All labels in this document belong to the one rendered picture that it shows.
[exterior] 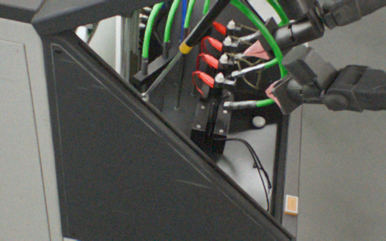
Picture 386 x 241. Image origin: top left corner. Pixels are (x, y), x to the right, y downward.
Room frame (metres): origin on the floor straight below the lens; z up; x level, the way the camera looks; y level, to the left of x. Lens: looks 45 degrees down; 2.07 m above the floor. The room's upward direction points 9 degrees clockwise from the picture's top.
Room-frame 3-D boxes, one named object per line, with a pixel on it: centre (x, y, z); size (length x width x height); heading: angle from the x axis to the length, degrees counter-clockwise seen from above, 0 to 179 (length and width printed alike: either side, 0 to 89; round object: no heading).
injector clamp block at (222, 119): (1.22, -0.06, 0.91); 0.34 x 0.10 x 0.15; 176
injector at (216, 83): (1.10, -0.06, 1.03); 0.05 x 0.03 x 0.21; 86
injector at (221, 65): (1.18, -0.07, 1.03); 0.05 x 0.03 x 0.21; 86
